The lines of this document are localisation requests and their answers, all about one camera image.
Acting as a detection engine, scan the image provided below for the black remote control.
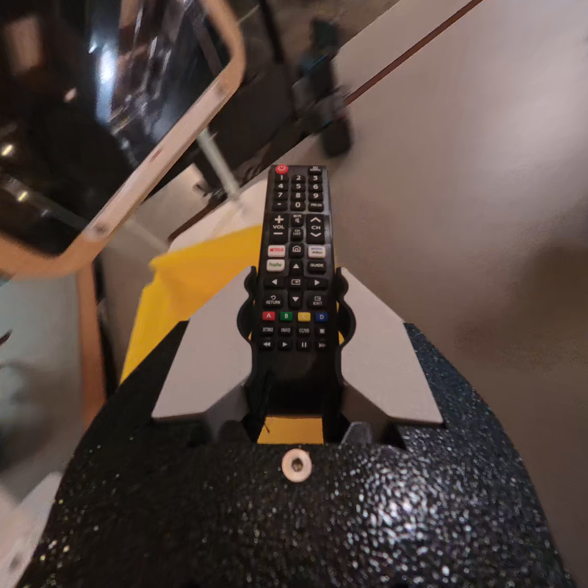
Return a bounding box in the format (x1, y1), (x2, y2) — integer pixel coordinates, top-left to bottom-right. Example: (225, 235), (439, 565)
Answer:
(250, 164), (344, 414)

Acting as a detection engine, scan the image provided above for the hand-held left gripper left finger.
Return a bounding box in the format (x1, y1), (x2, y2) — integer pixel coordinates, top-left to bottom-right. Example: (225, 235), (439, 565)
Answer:
(152, 266), (266, 442)

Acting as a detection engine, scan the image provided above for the white mirror stand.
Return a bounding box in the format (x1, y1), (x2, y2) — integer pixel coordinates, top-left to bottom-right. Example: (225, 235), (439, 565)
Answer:
(168, 129), (268, 250)

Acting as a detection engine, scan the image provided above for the yellow plastic bin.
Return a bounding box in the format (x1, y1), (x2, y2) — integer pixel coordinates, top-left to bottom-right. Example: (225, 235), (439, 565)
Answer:
(119, 225), (344, 445)

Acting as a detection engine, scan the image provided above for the black battery charger case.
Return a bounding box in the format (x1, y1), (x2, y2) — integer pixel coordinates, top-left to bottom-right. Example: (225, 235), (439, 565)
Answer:
(322, 110), (355, 158)
(294, 18), (346, 121)

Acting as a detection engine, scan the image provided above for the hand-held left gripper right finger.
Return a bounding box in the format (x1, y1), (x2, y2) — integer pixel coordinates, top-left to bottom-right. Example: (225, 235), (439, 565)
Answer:
(321, 267), (444, 444)

